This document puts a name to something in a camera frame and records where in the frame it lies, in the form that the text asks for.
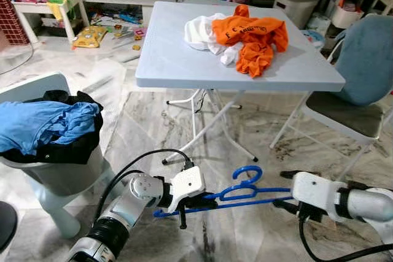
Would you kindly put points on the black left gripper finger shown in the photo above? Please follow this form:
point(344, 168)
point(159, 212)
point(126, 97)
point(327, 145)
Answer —
point(212, 199)
point(182, 219)

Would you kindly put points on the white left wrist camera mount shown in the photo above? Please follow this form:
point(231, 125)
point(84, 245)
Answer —
point(187, 185)

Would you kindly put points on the white folding chair grey seat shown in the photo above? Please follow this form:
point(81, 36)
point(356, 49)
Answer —
point(344, 115)

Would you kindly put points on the blue shirt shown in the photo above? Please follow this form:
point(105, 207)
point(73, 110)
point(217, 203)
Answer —
point(43, 124)

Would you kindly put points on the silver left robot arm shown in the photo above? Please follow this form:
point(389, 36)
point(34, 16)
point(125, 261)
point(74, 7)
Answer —
point(123, 207)

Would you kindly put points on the yellow printed bag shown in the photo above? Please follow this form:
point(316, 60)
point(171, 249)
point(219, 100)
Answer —
point(89, 37)

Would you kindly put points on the orange shirt with round badge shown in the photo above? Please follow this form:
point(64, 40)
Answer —
point(255, 38)

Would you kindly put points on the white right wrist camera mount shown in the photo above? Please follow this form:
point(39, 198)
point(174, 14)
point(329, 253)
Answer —
point(313, 191)

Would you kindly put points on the light blue chair cushion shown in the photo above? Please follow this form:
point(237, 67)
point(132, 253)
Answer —
point(365, 59)

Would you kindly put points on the white storage trolley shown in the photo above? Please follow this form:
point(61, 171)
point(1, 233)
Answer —
point(344, 13)

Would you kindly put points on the white small shelf table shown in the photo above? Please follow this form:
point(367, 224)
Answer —
point(37, 7)

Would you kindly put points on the blue plastic hanger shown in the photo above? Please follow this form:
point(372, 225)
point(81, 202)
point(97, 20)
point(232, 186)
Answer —
point(241, 189)

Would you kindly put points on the pale blue plastic chair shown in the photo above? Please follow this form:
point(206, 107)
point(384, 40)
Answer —
point(61, 179)

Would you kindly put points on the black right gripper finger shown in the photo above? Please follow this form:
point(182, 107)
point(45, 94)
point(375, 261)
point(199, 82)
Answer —
point(284, 204)

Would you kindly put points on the grey folding table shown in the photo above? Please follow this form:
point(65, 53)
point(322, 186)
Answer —
point(184, 65)

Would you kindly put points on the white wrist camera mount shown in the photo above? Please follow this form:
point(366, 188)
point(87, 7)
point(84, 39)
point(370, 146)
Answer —
point(313, 191)
point(187, 185)

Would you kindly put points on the white shirt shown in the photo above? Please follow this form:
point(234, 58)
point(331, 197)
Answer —
point(199, 32)

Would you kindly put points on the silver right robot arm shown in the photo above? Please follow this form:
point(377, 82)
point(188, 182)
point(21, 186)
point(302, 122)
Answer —
point(371, 207)

